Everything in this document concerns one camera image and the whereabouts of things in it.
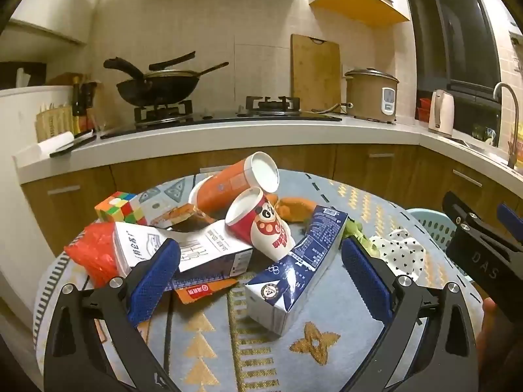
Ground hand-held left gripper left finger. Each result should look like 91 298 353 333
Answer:
43 237 182 392

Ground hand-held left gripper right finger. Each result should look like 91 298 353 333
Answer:
340 237 479 392

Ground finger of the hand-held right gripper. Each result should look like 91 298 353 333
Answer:
498 203 523 239
442 191 523 254

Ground light blue plastic basket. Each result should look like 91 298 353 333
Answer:
404 208 470 280

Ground polka dot cloth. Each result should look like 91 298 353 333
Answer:
370 229 426 283

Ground blue and white milk carton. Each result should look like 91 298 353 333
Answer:
244 205 349 336

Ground red plastic bag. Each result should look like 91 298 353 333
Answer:
64 222 125 289

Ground person's right hand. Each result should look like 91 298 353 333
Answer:
482 298 498 348

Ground green vegetable stalk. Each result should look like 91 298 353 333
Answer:
342 220 381 256

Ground orange snack wrapper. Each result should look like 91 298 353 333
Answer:
175 279 238 305

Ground white paper carton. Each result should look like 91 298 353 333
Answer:
113 220 253 279

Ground white and orange snack packet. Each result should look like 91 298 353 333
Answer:
142 200 205 230

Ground colourful puzzle cube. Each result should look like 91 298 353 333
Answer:
95 191 147 226

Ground white electric kettle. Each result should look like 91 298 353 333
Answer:
428 89 455 138

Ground wooden base cabinets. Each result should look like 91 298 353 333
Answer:
20 143 523 262

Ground orange carrot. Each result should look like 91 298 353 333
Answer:
267 196 318 222

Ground metal faucet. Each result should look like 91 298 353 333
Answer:
493 82 523 169

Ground red panda paper cup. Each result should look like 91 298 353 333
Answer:
225 187 295 261

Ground orange paper cup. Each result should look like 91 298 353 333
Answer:
189 151 281 218

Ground blue patterned tablecloth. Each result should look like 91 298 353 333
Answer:
33 167 483 392

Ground brown rice cooker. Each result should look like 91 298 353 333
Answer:
344 68 400 124

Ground black kitchen knife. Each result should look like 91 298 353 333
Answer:
50 132 97 158

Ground white paper roll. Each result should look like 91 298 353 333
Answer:
37 131 75 155

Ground black gas stove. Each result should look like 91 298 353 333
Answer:
100 96 343 139

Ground dark window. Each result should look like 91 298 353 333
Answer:
402 0 504 105

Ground wooden knife rack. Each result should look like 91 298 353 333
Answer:
36 104 75 142

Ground black wok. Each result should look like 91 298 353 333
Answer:
116 62 229 107

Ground wooden cutting board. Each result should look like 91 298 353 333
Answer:
290 34 341 112

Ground black ladle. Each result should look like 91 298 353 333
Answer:
103 57 144 81

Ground rice cooker power cord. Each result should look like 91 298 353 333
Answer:
312 101 353 115

